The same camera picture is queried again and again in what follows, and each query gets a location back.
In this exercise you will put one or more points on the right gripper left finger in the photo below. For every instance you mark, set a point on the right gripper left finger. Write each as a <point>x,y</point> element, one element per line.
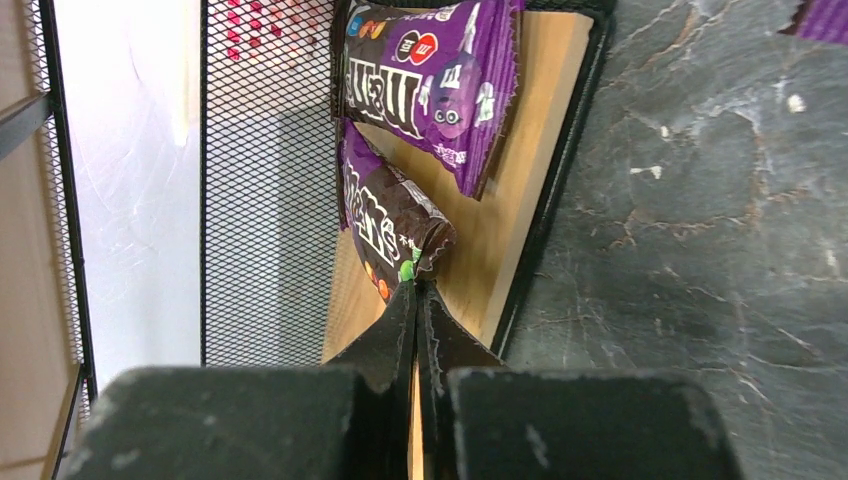
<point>346,419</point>

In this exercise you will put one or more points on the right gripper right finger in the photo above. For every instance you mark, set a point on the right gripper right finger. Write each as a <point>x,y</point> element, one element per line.
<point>482,420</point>

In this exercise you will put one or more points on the small purple candy bag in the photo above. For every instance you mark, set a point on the small purple candy bag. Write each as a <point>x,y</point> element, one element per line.
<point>443,80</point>

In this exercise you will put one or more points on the wooden wire shelf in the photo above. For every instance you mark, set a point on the wooden wire shelf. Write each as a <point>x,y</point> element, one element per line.
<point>280,282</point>

